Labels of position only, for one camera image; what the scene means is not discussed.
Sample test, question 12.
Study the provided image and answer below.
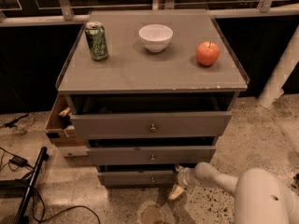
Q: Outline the black pole stand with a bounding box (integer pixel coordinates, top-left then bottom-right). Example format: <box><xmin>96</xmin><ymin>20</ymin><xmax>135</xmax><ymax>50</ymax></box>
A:
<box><xmin>13</xmin><ymin>147</ymin><xmax>49</xmax><ymax>224</ymax></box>

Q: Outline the black power adapter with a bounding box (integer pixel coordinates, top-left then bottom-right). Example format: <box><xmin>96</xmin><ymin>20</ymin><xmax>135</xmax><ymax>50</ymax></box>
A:
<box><xmin>9</xmin><ymin>156</ymin><xmax>27</xmax><ymax>167</ymax></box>

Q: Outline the green soda can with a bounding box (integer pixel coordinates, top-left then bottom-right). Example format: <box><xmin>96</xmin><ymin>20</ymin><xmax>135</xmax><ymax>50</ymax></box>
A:
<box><xmin>85</xmin><ymin>21</ymin><xmax>108</xmax><ymax>61</ymax></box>

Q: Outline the red apple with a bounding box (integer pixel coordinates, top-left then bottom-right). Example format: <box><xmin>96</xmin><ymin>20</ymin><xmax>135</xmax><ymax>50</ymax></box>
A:
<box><xmin>195</xmin><ymin>41</ymin><xmax>220</xmax><ymax>66</ymax></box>

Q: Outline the grey middle drawer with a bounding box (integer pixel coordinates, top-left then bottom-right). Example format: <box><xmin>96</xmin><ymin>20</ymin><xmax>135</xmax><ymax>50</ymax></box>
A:
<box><xmin>87</xmin><ymin>146</ymin><xmax>216</xmax><ymax>165</ymax></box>

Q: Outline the grey bottom drawer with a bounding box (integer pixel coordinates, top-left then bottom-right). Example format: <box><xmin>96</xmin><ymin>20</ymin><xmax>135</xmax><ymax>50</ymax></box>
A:
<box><xmin>98</xmin><ymin>170</ymin><xmax>176</xmax><ymax>187</ymax></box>

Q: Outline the grey drawer cabinet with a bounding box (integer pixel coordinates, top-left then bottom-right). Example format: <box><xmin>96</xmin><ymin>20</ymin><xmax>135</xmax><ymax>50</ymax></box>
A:
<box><xmin>57</xmin><ymin>9</ymin><xmax>249</xmax><ymax>174</ymax></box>

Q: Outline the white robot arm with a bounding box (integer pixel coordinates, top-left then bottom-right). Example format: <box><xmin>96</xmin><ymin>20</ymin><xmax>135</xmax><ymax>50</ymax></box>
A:
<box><xmin>168</xmin><ymin>162</ymin><xmax>299</xmax><ymax>224</ymax></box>

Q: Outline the metal railing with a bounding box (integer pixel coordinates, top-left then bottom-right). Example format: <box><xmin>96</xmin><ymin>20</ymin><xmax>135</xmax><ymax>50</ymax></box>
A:
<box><xmin>0</xmin><ymin>0</ymin><xmax>299</xmax><ymax>26</ymax></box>

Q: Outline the grey top drawer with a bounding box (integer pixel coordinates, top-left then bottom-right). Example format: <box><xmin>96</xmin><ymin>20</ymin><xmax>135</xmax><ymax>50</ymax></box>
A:
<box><xmin>71</xmin><ymin>111</ymin><xmax>232</xmax><ymax>140</ymax></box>

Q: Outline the grey drawer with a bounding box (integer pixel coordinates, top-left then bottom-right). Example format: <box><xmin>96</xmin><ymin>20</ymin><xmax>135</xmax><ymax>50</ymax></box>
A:
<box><xmin>98</xmin><ymin>170</ymin><xmax>176</xmax><ymax>187</ymax></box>
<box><xmin>87</xmin><ymin>146</ymin><xmax>216</xmax><ymax>165</ymax></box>
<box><xmin>71</xmin><ymin>111</ymin><xmax>232</xmax><ymax>140</ymax></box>

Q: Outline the black cable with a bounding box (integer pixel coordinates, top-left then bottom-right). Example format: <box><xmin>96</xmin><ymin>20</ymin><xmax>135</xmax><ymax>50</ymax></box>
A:
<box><xmin>0</xmin><ymin>146</ymin><xmax>102</xmax><ymax>224</ymax></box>

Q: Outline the cardboard box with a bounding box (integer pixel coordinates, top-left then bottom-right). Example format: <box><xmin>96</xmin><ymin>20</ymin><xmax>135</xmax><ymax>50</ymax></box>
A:
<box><xmin>45</xmin><ymin>95</ymin><xmax>87</xmax><ymax>158</ymax></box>

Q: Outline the white ceramic bowl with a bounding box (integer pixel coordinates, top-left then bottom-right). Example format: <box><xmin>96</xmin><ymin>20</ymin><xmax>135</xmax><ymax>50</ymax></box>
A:
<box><xmin>138</xmin><ymin>24</ymin><xmax>173</xmax><ymax>53</ymax></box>

